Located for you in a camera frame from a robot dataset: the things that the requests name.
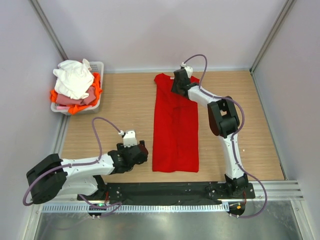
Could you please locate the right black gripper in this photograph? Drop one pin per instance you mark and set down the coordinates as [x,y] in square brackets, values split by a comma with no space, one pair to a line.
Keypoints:
[174,88]

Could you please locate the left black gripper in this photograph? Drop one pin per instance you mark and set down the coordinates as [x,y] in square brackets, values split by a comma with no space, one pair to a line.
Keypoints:
[121,148]

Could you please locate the red t-shirt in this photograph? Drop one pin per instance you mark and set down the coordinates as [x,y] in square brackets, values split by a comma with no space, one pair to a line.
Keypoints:
[175,130]

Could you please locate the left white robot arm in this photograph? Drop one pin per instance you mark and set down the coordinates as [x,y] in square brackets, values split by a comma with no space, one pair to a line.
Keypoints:
[55,176]

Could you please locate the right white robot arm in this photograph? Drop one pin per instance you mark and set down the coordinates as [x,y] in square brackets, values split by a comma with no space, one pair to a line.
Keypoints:
[224,123]

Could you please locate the orange t-shirt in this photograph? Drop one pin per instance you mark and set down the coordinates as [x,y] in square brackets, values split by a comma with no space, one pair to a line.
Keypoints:
[76,108]

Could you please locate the white laundry basket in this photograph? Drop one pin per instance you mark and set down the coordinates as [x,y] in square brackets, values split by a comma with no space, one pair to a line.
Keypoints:
[96,67]

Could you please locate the pink t-shirt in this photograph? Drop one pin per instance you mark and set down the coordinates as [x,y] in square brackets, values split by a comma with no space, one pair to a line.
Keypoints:
[89,100]

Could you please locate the white t-shirt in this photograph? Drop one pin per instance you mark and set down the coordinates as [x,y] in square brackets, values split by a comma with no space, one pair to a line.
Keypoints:
[73,79]

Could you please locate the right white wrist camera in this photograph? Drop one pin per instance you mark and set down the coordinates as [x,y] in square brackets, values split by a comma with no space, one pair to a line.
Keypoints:
[188,69]

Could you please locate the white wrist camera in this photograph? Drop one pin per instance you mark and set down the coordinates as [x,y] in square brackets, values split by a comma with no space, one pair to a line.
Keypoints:
[128,138]
[188,69]

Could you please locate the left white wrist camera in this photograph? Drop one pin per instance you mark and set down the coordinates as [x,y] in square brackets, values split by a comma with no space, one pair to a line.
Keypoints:
[128,138]

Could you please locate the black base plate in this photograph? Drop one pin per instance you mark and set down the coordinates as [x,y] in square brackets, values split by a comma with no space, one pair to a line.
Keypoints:
[169,193]

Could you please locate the white slotted cable duct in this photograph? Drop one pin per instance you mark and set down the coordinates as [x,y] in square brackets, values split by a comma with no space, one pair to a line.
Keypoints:
[85,208]

